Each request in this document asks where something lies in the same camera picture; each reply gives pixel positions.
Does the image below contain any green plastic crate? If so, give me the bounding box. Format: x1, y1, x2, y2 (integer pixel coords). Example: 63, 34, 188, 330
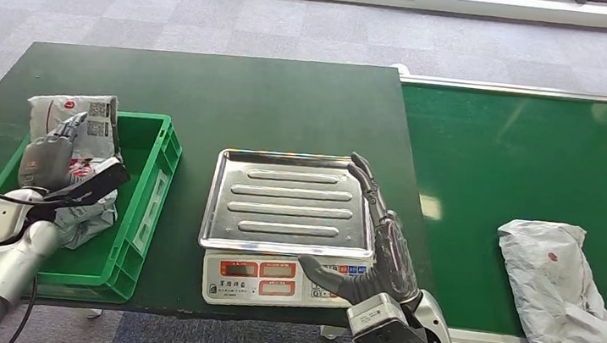
0, 97, 186, 311

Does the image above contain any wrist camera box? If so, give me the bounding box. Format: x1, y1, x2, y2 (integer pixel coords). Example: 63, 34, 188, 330
42, 150, 134, 216
343, 289, 436, 343

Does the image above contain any green conveyor belt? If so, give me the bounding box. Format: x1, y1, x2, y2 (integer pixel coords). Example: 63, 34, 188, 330
376, 80, 607, 343

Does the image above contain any white electronic scale body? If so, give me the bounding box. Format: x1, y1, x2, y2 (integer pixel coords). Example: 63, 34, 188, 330
199, 243, 374, 321

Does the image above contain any white table foot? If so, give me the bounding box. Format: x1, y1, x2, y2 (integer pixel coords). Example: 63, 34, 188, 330
319, 324, 349, 343

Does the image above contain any grey crumpled parcel bag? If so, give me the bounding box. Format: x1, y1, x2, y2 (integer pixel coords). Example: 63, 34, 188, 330
486, 216, 607, 343

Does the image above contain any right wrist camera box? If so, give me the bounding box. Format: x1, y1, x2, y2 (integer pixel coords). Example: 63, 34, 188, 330
343, 289, 436, 343

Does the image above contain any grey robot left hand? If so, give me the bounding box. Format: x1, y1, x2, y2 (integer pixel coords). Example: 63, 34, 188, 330
15, 105, 90, 196

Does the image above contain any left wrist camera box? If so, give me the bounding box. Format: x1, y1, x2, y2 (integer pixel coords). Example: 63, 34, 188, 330
42, 150, 134, 216

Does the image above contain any steel ribbed scale tray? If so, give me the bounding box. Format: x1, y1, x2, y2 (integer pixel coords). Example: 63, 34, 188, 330
197, 142, 385, 267

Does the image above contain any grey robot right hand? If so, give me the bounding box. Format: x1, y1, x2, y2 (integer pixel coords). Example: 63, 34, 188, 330
293, 147, 436, 313

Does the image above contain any grey parcel bag red stripe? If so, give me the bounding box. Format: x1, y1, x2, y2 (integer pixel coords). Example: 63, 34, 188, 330
13, 86, 131, 256

